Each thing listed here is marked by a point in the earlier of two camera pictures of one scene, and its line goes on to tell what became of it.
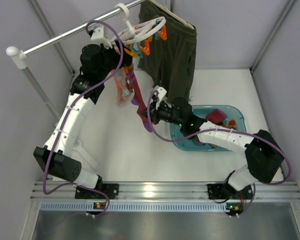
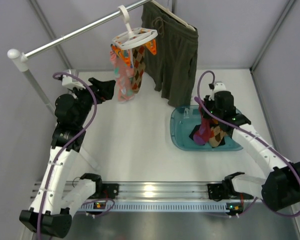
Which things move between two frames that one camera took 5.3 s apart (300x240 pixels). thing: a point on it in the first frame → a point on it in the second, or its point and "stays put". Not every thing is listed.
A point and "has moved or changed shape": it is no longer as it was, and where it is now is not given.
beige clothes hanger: (171, 13) stays put
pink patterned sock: (124, 91) stays put
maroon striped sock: (138, 99) → (201, 137)
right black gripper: (152, 113) → (208, 122)
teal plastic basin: (234, 112) stays put
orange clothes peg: (163, 33) → (152, 46)
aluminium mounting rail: (61, 196) stays put
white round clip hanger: (142, 30) has moved or changed shape
